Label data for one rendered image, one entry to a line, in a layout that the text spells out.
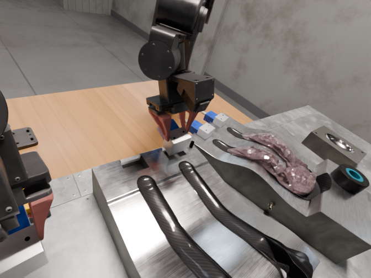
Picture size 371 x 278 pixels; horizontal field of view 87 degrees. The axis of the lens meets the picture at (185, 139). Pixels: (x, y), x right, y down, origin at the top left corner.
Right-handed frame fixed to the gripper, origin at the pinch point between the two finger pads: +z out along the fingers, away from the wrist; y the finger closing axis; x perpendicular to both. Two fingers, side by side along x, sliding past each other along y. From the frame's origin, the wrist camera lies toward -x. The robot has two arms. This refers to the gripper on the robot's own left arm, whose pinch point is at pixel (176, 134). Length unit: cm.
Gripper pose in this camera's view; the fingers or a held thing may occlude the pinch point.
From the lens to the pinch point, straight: 46.7
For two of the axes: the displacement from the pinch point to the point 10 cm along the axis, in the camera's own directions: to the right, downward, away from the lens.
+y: 8.2, -3.1, 4.9
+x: -5.7, -3.7, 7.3
